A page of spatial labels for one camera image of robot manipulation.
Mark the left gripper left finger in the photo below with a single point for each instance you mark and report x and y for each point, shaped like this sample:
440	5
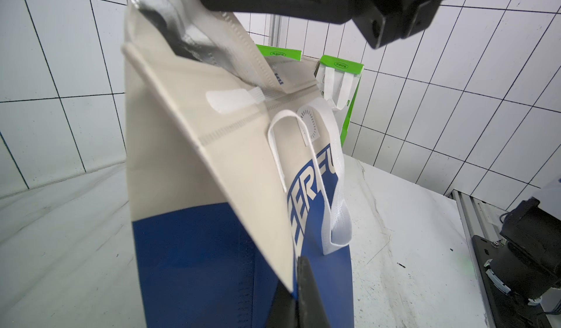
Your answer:
283	313

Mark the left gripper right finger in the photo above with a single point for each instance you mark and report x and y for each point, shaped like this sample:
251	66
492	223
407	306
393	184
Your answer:
310	308

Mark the green white bag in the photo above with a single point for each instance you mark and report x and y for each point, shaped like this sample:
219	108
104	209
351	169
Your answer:
338	80
277	58

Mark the blue Cheerful bag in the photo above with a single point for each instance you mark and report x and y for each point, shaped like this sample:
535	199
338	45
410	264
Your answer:
231	176

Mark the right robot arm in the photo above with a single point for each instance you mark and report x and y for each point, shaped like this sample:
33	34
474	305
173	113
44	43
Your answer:
456	95

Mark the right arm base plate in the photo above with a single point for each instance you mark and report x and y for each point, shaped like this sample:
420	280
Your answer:
504	306

